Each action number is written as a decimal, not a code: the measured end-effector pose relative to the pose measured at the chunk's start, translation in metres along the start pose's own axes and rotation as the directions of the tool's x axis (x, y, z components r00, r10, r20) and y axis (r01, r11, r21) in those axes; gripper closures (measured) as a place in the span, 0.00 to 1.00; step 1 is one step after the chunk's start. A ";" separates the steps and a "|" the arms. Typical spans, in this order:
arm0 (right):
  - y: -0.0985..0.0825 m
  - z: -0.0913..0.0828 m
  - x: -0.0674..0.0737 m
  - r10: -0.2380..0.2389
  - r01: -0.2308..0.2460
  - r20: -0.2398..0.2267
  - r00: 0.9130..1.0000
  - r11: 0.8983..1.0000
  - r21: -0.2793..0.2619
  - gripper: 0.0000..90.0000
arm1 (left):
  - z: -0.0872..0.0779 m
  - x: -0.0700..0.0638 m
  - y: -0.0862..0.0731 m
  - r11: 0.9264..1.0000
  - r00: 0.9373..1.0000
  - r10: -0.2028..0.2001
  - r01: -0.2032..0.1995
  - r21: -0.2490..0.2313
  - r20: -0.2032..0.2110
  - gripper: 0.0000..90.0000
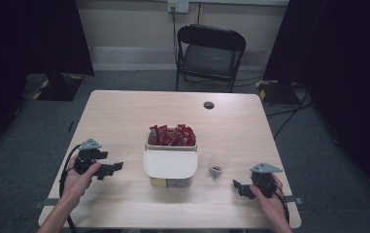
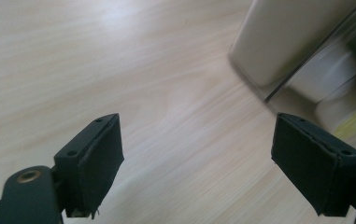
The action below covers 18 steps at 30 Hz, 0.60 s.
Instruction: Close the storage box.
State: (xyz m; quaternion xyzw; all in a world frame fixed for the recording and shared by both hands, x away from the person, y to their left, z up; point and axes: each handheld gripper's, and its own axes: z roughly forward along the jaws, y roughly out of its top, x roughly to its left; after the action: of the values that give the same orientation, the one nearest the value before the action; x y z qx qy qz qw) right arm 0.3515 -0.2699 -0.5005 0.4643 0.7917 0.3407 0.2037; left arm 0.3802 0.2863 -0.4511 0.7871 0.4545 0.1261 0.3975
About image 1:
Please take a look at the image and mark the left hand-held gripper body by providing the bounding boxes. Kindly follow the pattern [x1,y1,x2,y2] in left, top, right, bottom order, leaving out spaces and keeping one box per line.
[73,138,110,176]

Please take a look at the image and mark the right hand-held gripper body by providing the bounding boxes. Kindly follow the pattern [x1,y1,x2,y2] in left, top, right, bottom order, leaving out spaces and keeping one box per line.
[249,161,285,199]

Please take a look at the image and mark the clear plastic cup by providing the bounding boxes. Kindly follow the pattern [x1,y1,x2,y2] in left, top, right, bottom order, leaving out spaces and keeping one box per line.
[206,153,230,181]

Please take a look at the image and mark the white storage box with lid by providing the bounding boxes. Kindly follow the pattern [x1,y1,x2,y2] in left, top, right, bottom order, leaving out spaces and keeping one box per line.
[142,127,199,189]

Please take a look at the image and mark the bunch of red packets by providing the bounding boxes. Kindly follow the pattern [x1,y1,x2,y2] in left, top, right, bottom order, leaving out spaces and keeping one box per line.
[149,123,197,148]

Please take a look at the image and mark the person's right hand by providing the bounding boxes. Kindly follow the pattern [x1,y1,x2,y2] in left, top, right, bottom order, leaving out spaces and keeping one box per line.
[249,174,287,226]

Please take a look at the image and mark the person's left hand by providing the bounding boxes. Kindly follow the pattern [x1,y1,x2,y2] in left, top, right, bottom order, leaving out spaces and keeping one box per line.
[58,154,103,207]

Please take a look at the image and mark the black stand base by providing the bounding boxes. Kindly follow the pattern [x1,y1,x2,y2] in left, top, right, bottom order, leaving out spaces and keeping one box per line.
[32,73,85,102]
[254,79,301,106]

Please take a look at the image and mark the dark curtain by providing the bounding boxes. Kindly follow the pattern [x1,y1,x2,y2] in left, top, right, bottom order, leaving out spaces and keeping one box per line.
[0,0,95,164]
[262,0,370,208]

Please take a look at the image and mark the black folding chair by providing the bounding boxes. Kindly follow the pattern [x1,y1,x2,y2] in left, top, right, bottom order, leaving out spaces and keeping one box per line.
[175,23,248,94]

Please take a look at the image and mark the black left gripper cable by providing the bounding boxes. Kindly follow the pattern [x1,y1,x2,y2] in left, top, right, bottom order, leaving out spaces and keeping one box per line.
[57,143,84,233]

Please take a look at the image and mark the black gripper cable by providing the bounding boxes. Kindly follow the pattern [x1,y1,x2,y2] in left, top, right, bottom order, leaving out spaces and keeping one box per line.
[259,181,291,226]
[57,143,84,233]

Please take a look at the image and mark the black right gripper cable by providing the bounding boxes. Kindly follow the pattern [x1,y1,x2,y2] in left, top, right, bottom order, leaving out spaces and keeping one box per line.
[259,181,291,226]

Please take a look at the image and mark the grey table edge bracket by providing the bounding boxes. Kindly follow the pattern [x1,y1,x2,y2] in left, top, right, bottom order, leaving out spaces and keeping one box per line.
[33,197,60,210]
[284,195,304,206]

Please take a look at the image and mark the black floor cables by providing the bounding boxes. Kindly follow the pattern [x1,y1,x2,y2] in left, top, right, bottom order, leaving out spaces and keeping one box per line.
[264,86,315,141]

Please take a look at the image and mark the black wall cable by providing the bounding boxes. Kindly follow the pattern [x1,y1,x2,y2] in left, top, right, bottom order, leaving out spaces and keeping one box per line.
[171,5,180,67]

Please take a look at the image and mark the white wall socket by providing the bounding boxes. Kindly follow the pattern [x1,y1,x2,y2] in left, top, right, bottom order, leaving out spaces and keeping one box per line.
[167,0,190,15]

